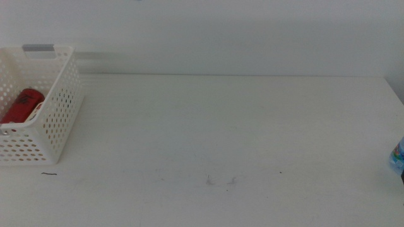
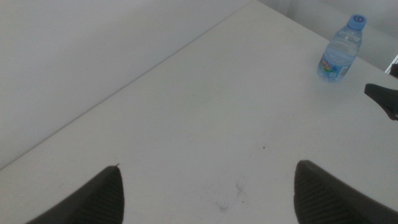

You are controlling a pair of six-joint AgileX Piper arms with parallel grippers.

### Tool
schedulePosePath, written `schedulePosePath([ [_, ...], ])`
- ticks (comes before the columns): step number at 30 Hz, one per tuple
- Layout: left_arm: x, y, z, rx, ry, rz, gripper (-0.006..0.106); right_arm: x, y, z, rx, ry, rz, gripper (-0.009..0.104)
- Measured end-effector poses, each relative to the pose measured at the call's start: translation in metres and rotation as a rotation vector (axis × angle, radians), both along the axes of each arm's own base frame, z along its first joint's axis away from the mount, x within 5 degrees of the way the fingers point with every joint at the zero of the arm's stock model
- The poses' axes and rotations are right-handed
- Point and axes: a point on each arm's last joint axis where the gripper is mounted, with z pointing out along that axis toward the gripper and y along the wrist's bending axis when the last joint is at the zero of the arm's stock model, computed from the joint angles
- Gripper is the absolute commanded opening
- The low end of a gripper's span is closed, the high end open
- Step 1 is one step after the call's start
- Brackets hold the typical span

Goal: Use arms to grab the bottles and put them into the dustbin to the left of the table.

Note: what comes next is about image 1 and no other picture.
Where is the red cylindrical bottle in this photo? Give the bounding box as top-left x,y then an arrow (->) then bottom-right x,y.
0,88 -> 45,124

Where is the clear water bottle blue cap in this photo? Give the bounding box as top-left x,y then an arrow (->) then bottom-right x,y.
388,137 -> 404,175

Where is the white perforated plastic basket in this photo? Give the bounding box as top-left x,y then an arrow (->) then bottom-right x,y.
0,45 -> 85,166

